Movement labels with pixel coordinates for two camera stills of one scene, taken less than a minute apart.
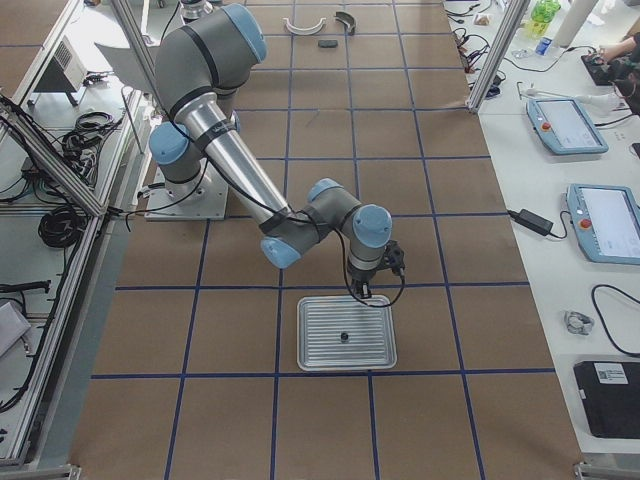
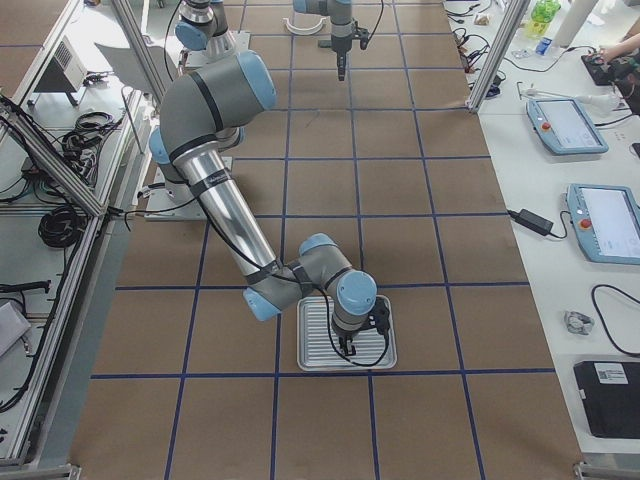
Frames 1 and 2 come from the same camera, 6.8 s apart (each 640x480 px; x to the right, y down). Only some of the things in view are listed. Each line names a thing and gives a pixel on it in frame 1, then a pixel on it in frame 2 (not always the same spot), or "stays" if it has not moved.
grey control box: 67,72 stays
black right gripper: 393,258 → 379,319
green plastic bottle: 543,12 stays
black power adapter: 532,221 stays
